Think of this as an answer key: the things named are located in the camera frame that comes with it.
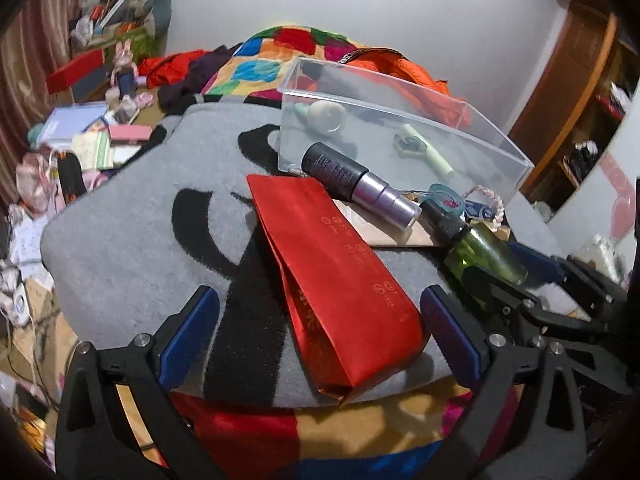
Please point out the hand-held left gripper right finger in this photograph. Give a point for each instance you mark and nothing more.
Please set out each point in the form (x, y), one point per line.
(450, 332)

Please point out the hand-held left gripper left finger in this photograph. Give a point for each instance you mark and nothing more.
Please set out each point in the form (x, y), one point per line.
(192, 330)

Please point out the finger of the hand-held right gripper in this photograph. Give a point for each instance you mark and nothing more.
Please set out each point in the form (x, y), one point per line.
(532, 261)
(505, 295)

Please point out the green glass bottle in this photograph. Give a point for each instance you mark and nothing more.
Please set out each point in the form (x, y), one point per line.
(480, 252)

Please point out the red foil bag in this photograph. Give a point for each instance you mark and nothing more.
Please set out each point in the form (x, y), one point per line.
(340, 285)

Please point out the clear plastic box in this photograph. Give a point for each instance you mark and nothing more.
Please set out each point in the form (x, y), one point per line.
(380, 125)

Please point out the blue tag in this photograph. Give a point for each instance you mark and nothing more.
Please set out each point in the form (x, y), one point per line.
(477, 211)

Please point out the white panel with pink print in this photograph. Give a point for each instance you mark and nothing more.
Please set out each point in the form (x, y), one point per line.
(605, 200)

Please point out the grey blanket with black pattern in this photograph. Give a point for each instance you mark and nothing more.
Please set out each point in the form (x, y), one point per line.
(125, 240)

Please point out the brown card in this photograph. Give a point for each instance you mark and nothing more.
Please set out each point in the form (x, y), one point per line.
(385, 236)

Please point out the pale green tube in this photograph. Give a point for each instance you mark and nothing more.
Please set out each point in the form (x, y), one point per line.
(430, 152)

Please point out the dark hexagonal compact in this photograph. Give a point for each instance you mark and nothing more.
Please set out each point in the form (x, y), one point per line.
(407, 144)

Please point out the purple black cosmetic bottle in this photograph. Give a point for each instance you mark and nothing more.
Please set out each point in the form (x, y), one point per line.
(350, 180)

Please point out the black upright object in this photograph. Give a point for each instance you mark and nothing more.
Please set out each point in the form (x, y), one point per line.
(71, 177)

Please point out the wooden wardrobe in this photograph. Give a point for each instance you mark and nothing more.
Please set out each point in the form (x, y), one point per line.
(575, 70)

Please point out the green notebook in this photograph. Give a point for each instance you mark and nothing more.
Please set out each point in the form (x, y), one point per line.
(92, 150)

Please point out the pink flat box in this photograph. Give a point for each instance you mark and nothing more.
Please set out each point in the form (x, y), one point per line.
(130, 133)

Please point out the orange jacket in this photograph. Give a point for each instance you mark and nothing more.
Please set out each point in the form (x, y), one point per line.
(415, 75)

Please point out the lavender folder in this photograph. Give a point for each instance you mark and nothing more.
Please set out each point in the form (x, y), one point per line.
(70, 122)

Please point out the white mint cosmetic bottle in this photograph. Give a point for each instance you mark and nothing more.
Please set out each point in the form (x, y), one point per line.
(325, 116)

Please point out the dark purple garment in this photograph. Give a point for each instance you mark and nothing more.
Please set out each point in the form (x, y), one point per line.
(200, 77)

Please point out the red garment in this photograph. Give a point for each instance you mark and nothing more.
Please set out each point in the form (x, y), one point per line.
(170, 67)

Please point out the pink rabbit plush toy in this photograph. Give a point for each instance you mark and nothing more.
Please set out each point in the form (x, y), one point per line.
(125, 67)

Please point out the red box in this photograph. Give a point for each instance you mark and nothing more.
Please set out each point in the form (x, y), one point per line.
(75, 72)

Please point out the striped pink curtain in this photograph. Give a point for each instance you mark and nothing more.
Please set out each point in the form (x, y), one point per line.
(30, 60)

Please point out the grey neck pillow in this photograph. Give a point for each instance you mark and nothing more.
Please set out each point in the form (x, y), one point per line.
(161, 10)

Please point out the pile of desk clutter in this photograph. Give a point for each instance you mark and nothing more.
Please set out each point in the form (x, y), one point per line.
(107, 15)

